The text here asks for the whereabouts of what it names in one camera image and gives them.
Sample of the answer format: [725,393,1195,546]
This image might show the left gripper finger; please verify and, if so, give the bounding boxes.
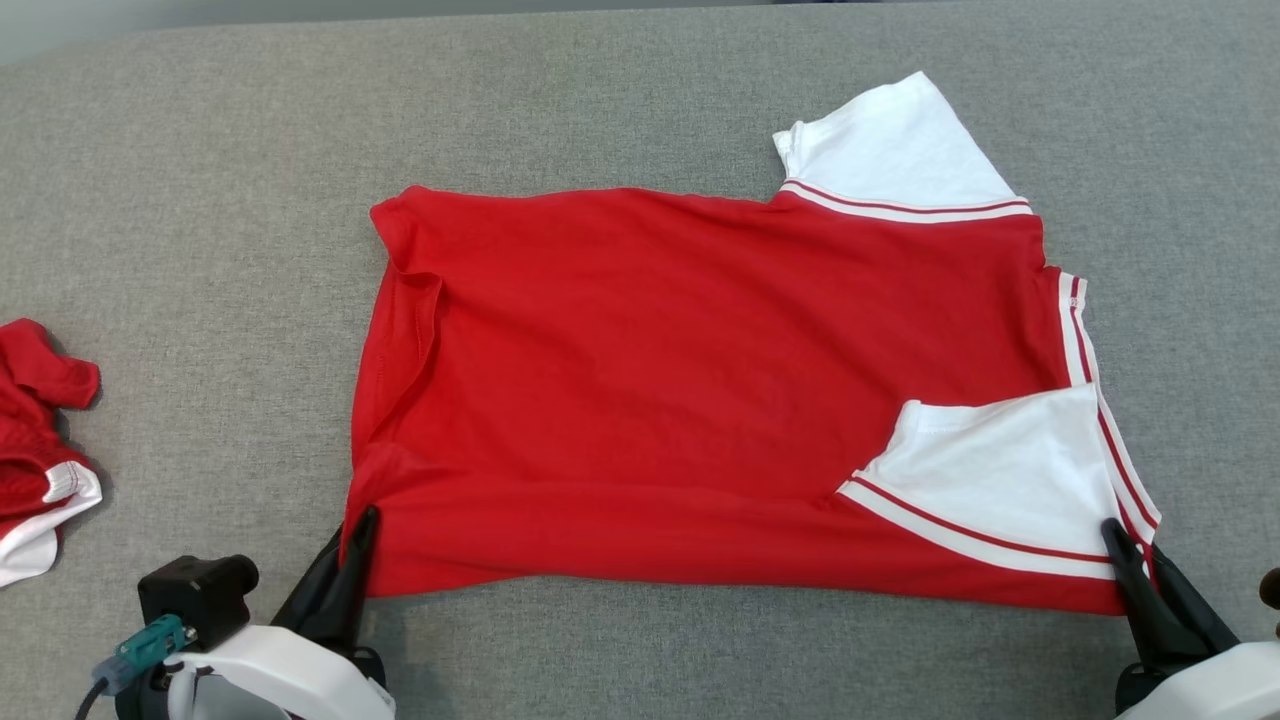
[305,505,382,656]
[270,524,349,633]

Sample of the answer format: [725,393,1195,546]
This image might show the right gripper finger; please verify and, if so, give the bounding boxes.
[1148,543,1242,659]
[1100,517,1193,671]

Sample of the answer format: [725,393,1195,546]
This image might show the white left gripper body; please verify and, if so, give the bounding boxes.
[150,622,397,720]

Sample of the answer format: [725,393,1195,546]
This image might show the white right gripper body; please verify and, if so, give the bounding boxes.
[1113,640,1280,720]

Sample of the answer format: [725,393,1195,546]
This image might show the red white-trimmed shorts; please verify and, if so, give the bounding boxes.
[0,318,104,589]

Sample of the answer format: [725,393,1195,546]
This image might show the red white-sleeved T-shirt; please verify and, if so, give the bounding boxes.
[340,70,1163,616]

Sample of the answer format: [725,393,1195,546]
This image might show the teal-plug left camera cable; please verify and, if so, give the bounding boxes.
[75,614,198,720]

